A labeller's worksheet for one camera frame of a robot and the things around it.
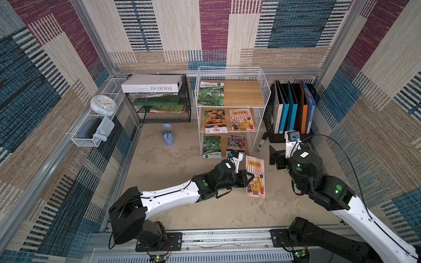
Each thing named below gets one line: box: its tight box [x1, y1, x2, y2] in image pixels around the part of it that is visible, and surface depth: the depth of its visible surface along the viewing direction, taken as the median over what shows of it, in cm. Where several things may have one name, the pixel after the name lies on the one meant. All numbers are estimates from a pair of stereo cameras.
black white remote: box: [255, 132, 269, 152], surface depth 107 cm
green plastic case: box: [132, 95, 181, 106], surface depth 96 cm
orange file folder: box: [297, 81, 309, 135], surface depth 98 cm
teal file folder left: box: [276, 79, 290, 132], surface depth 93 cm
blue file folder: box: [301, 79, 317, 134], surface depth 93 cm
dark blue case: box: [77, 117, 103, 139], surface depth 67 cm
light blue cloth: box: [92, 115, 116, 146], surface depth 69 cm
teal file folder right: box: [287, 80, 298, 131], surface depth 93 cm
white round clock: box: [89, 94, 118, 117], surface depth 76 cm
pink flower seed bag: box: [226, 134, 246, 152], surface depth 108 cm
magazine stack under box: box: [128, 92, 179, 100], surface depth 81 cm
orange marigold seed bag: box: [204, 109, 229, 134], surface depth 88 cm
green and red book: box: [149, 104, 186, 114], surface depth 102 cm
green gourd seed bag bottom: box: [202, 135, 223, 159], surface depth 107 cm
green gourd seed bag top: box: [197, 81, 225, 107], surface depth 75 cm
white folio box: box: [120, 73, 184, 94], surface depth 81 cm
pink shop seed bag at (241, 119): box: [229, 107, 255, 131], surface depth 88 cm
